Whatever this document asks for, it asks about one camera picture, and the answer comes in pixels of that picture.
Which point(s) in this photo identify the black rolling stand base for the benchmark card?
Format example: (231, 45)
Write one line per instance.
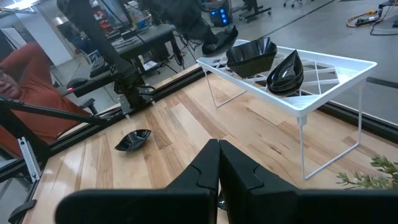
(255, 12)

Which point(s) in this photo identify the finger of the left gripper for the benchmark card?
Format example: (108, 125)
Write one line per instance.
(210, 49)

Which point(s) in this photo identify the black computer blue lights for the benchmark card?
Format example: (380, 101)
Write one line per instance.
(222, 15)

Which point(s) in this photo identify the silver aluminium profile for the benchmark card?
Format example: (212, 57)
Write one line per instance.
(29, 158)

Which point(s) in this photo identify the black desk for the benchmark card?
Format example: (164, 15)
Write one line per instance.
(149, 35)

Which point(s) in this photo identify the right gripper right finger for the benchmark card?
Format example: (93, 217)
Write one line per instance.
(248, 186)

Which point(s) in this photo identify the black square wavy mini plate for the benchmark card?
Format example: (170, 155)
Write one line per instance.
(248, 75)
(252, 53)
(248, 69)

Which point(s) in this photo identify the black device red light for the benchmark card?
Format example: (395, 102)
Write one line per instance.
(77, 84)

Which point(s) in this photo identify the person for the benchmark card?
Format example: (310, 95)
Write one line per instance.
(37, 93)

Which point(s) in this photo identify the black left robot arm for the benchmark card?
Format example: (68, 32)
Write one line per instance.
(102, 46)

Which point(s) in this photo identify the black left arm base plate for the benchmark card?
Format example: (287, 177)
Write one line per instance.
(126, 107)

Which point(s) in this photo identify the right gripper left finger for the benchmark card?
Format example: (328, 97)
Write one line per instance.
(205, 168)

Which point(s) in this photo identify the black teardrop mini plate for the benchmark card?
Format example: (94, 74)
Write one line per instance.
(286, 73)
(284, 86)
(284, 89)
(284, 93)

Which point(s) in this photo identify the green potted plant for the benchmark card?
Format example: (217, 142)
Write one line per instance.
(385, 168)

